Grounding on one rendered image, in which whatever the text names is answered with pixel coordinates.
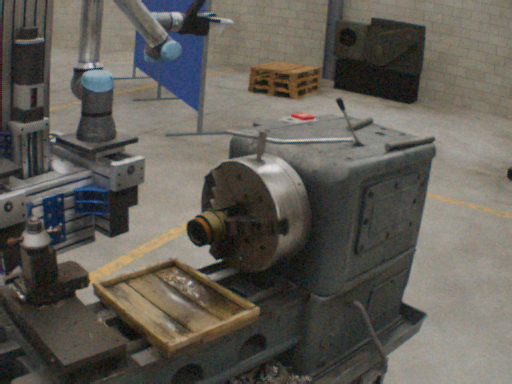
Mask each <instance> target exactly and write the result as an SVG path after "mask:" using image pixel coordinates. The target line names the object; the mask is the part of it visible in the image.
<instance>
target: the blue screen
mask: <svg viewBox="0 0 512 384"><path fill-rule="evenodd" d="M140 1H142V4H144V5H145V6H146V8H147V10H149V11H150V12H149V13H151V12H156V13H164V12H167V13H179V12H180V13H185V12H186V11H187V9H188V8H189V6H191V4H192V2H193V1H194V0H140ZM211 11H212V0H206V1H205V3H204V5H203V7H201V9H200V10H199V12H198V13H211ZM166 32H167V34H168V35H169V36H170V38H171V39H172V40H174V41H175V42H177V43H178V44H180V45H181V47H182V48H181V55H180V57H178V58H177V59H176V60H174V61H167V62H166V61H164V60H163V61H162V62H150V61H149V62H146V61H145V54H144V50H145V45H146V40H145V39H143V36H142V35H140V33H139V31H137V29H136V28H135V39H134V54H133V70H132V77H116V78H114V79H121V80H128V79H146V78H153V80H154V81H156V82H158V92H157V97H156V98H146V99H133V101H143V100H169V99H181V100H182V101H183V102H184V103H186V104H187V105H190V106H191V107H192V108H194V109H195V110H196V111H197V112H198V115H197V131H196V132H173V133H166V135H165V137H166V136H193V135H227V134H225V133H224V131H202V126H203V107H204V95H205V87H206V69H207V51H208V49H209V33H210V28H209V31H208V36H196V35H194V34H184V35H179V33H177V31H166ZM136 67H137V68H139V69H140V71H142V72H144V73H146V75H147V76H149V77H138V76H136ZM161 86H163V87H164V88H165V89H168V90H169V91H170V92H171V93H172V94H173V95H175V96H177V97H174V98H161Z"/></svg>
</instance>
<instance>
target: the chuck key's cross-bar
mask: <svg viewBox="0 0 512 384"><path fill-rule="evenodd" d="M224 133H225V134H228V135H233V136H238V137H243V138H252V139H257V140H258V139H259V136H256V135H251V134H246V133H241V132H237V131H232V130H227V129H225V131H224ZM266 141H267V142H271V143H276V144H293V145H294V144H315V143H337V142H353V138H348V137H343V138H322V139H299V140H275V139H270V138H266Z"/></svg>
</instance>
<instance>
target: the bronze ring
mask: <svg viewBox="0 0 512 384"><path fill-rule="evenodd" d="M223 219H226V216H225V215H224V214H223V213H222V212H220V211H214V210H212V209H205V210H203V213H202V214H199V215H197V216H196V217H195V218H194V219H192V220H191V221H189V222H188V223H187V225H186V231H187V234H188V237H189V239H190V240H191V242H192V243H193V244H194V245H196V246H198V247H202V246H205V245H211V244H213V243H214V242H220V241H223V240H224V238H225V234H226V230H225V225H224V222H223Z"/></svg>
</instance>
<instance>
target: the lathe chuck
mask: <svg viewBox="0 0 512 384"><path fill-rule="evenodd" d="M256 156H257V155H248V156H243V157H238V158H233V159H228V160H224V161H221V162H220V164H221V166H222V169H223V171H224V174H225V176H226V179H227V181H228V183H229V186H230V188H231V191H232V193H233V196H234V198H235V200H236V201H239V202H241V203H240V204H238V205H237V206H234V207H232V208H230V209H228V210H224V211H220V212H222V213H223V214H224V215H225V216H226V218H230V217H233V216H236V215H240V214H243V213H248V214H252V215H256V216H260V217H264V218H268V219H272V220H276V221H282V220H283V217H285V219H286V233H285V236H283V235H275V234H274V235H271V236H268V237H265V238H260V237H257V236H253V235H249V236H245V237H244V236H241V235H238V234H237V235H236V237H235V239H234V242H233V244H232V246H231V248H230V250H229V253H228V255H227V257H226V260H225V262H226V263H227V264H228V265H229V266H231V267H232V268H234V269H236V270H238V271H240V272H244V273H256V272H260V271H262V270H265V269H267V268H270V267H272V266H275V265H277V264H280V263H282V262H284V261H286V260H288V259H289V258H290V257H291V255H292V254H293V253H294V251H295V249H296V248H297V246H298V243H299V241H300V237H301V234H302V231H303V225H304V219H303V209H302V204H301V200H300V197H299V194H298V192H297V189H296V187H295V185H294V183H293V181H292V180H291V178H290V177H289V175H288V174H287V173H286V171H285V170H284V169H283V168H282V167H281V166H280V165H279V164H277V163H276V162H275V161H273V160H272V159H270V158H268V157H265V156H262V158H261V160H262V161H264V163H263V164H258V163H254V162H253V161H252V160H254V159H256ZM208 190H209V189H208V187H207V184H206V182H205V181H204V184H203V187H202V202H201V206H202V213H203V210H204V209H203V204H204V203H206V202H207V200H206V197H205V195H204V193H205V192H206V191H208ZM283 257H285V258H284V259H283V260H282V261H280V262H279V263H276V262H277V261H278V260H279V259H281V258H283ZM275 263H276V264H275Z"/></svg>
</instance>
